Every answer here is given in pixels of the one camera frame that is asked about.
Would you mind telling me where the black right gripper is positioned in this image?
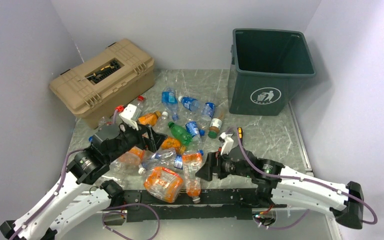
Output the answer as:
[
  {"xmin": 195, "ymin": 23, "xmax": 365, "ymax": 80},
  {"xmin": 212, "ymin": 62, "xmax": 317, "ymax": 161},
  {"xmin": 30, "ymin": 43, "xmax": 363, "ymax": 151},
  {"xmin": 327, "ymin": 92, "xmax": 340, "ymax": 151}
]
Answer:
[{"xmin": 195, "ymin": 149, "xmax": 252, "ymax": 182}]

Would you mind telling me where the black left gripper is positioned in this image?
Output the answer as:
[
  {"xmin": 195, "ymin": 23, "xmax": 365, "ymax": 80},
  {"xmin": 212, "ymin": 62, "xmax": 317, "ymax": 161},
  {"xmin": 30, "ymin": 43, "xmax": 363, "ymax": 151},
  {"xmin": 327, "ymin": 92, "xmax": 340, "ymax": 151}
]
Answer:
[{"xmin": 106, "ymin": 118, "xmax": 168, "ymax": 163}]

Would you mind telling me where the tall orange label bottle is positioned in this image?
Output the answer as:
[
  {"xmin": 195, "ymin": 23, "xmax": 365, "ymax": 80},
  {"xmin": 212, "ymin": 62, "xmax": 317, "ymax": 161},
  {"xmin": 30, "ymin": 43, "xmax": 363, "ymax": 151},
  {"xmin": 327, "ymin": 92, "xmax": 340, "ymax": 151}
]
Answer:
[{"xmin": 182, "ymin": 150, "xmax": 203, "ymax": 204}]

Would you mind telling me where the crushed clear blue label bottle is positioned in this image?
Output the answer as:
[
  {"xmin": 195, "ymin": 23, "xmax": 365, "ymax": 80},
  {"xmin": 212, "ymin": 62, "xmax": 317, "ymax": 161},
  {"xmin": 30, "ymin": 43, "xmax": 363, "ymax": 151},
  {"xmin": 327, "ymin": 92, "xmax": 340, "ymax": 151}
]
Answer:
[{"xmin": 138, "ymin": 147, "xmax": 183, "ymax": 175}]

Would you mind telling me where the blue label pepsi bottle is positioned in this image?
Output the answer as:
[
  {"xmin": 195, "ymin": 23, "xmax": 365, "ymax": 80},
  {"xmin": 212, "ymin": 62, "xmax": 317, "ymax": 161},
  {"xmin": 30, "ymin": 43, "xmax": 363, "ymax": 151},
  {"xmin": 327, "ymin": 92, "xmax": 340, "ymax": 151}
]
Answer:
[{"xmin": 185, "ymin": 120, "xmax": 205, "ymax": 143}]

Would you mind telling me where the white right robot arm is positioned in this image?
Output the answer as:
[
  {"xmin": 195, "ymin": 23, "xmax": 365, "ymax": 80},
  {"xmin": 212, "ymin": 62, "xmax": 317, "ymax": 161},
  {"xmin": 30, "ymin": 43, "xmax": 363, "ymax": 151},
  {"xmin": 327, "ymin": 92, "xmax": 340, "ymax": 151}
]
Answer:
[{"xmin": 195, "ymin": 146, "xmax": 364, "ymax": 230}]

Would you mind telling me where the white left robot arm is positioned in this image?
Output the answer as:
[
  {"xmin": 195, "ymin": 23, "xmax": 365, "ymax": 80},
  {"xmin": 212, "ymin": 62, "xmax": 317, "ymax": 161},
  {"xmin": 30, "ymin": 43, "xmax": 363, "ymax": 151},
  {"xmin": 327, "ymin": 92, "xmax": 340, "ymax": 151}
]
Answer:
[{"xmin": 0, "ymin": 123, "xmax": 168, "ymax": 240}]

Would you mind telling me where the dark green trash bin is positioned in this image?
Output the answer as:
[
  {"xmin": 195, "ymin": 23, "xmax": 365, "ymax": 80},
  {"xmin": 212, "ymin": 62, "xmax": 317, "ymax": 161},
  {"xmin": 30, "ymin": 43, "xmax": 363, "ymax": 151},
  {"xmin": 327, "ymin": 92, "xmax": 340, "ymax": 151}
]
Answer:
[{"xmin": 227, "ymin": 28, "xmax": 316, "ymax": 116}]

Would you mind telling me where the small orange bottle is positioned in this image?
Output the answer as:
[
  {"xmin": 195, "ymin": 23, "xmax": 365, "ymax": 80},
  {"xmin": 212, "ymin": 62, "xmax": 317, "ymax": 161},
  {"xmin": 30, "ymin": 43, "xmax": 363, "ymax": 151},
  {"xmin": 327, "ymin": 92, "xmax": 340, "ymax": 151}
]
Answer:
[{"xmin": 160, "ymin": 136, "xmax": 186, "ymax": 155}]

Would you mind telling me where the orange juice bottle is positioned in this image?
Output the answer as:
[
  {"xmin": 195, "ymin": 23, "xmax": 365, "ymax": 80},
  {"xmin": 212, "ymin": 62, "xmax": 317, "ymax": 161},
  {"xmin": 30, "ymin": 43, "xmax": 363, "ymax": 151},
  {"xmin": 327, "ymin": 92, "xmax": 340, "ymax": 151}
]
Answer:
[{"xmin": 137, "ymin": 111, "xmax": 162, "ymax": 126}]

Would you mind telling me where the green plastic bottle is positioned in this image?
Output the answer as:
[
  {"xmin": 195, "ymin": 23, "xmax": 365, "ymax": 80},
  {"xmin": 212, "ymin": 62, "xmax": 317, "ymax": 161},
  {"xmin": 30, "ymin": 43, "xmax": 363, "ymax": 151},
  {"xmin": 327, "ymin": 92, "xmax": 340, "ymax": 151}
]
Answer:
[{"xmin": 167, "ymin": 121, "xmax": 192, "ymax": 146}]

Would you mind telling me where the large orange label bottle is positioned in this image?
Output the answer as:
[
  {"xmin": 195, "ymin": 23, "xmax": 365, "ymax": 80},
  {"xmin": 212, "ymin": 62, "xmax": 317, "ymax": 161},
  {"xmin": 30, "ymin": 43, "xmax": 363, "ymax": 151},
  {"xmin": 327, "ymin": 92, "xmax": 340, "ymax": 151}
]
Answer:
[{"xmin": 111, "ymin": 147, "xmax": 145, "ymax": 175}]

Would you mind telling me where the crushed orange label jug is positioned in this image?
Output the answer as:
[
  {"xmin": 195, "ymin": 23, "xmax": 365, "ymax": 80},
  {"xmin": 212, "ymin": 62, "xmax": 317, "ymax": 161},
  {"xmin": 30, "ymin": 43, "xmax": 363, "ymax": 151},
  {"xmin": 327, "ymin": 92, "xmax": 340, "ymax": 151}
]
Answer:
[{"xmin": 143, "ymin": 166, "xmax": 184, "ymax": 203}]

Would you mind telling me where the red cap clear bottle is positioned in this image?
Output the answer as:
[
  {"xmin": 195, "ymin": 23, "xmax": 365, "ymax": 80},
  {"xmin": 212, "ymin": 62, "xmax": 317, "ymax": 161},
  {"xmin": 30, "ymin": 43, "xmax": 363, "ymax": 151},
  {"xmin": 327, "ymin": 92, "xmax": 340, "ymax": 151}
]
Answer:
[{"xmin": 135, "ymin": 95, "xmax": 146, "ymax": 110}]

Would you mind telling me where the blue tinted water bottle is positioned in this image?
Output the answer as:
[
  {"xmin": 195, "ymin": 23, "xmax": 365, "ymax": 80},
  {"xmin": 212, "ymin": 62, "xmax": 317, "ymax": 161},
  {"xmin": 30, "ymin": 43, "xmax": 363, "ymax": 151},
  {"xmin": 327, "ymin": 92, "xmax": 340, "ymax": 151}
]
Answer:
[{"xmin": 161, "ymin": 87, "xmax": 179, "ymax": 122}]

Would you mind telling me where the brown coffee bottle green cap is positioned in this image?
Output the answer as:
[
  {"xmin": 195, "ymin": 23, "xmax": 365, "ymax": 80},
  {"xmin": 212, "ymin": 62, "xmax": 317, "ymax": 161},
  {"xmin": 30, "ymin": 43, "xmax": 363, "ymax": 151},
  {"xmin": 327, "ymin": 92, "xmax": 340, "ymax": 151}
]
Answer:
[{"xmin": 208, "ymin": 109, "xmax": 226, "ymax": 139}]

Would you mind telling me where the yellow black screwdriver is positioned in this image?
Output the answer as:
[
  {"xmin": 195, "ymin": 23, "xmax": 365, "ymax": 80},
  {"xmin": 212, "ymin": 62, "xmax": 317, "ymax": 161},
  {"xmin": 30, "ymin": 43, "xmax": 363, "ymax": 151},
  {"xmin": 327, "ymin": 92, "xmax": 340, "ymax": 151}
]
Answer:
[{"xmin": 237, "ymin": 127, "xmax": 243, "ymax": 140}]

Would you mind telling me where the blue label water bottle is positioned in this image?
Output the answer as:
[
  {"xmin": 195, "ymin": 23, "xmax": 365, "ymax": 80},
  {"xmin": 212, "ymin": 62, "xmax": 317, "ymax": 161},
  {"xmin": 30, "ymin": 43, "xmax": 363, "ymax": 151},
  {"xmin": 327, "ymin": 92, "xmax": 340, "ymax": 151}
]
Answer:
[{"xmin": 178, "ymin": 95, "xmax": 201, "ymax": 112}]

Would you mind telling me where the small blue label bottle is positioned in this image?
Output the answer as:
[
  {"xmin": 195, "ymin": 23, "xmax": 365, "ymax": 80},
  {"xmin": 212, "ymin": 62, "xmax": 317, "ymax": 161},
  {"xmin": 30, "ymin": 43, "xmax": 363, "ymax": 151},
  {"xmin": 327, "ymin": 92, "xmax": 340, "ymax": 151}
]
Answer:
[{"xmin": 201, "ymin": 102, "xmax": 216, "ymax": 121}]

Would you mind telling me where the tan plastic toolbox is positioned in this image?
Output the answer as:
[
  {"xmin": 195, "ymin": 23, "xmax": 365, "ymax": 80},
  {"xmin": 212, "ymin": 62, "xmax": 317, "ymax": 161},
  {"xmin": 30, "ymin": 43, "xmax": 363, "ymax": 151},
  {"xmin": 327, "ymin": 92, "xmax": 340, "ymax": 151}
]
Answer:
[{"xmin": 49, "ymin": 38, "xmax": 155, "ymax": 126}]

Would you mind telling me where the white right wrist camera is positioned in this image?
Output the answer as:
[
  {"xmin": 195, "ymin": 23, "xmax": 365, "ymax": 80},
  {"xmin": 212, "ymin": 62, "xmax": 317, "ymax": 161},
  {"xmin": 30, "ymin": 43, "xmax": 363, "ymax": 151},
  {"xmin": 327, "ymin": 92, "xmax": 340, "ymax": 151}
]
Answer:
[{"xmin": 218, "ymin": 132, "xmax": 234, "ymax": 155}]

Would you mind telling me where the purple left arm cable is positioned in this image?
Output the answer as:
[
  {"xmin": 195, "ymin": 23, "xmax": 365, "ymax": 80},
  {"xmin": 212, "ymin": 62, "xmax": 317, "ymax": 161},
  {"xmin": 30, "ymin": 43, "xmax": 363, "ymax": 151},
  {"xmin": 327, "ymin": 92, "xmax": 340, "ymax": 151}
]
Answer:
[{"xmin": 8, "ymin": 149, "xmax": 87, "ymax": 240}]

